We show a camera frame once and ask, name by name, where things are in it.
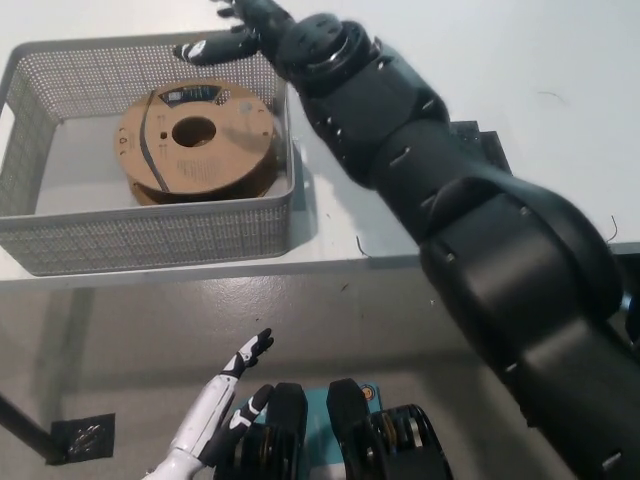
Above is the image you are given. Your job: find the black and teal robot body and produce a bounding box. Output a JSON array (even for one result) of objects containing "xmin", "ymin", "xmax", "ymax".
[{"xmin": 227, "ymin": 378, "xmax": 454, "ymax": 480}]

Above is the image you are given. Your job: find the grey perforated plastic basket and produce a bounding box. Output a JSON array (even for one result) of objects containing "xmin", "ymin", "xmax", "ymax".
[{"xmin": 0, "ymin": 32, "xmax": 302, "ymax": 278}]

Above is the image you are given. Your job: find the black and white right hand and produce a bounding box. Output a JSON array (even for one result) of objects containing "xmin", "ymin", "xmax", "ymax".
[{"xmin": 172, "ymin": 0, "xmax": 352, "ymax": 84}]

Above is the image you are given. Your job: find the black table leg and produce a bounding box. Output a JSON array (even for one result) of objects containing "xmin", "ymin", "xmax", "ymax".
[
  {"xmin": 613, "ymin": 244, "xmax": 640, "ymax": 351},
  {"xmin": 0, "ymin": 393, "xmax": 67, "ymax": 465}
]

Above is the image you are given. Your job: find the black table foot plate left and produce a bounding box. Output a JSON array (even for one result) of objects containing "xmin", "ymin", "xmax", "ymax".
[{"xmin": 50, "ymin": 413, "xmax": 117, "ymax": 465}]

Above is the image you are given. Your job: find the cardboard 3d filament spool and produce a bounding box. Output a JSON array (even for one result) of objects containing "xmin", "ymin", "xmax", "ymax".
[{"xmin": 114, "ymin": 83, "xmax": 282, "ymax": 207}]

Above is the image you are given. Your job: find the white and black left hand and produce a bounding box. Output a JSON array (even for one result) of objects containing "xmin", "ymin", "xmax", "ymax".
[{"xmin": 169, "ymin": 327, "xmax": 276, "ymax": 459}]

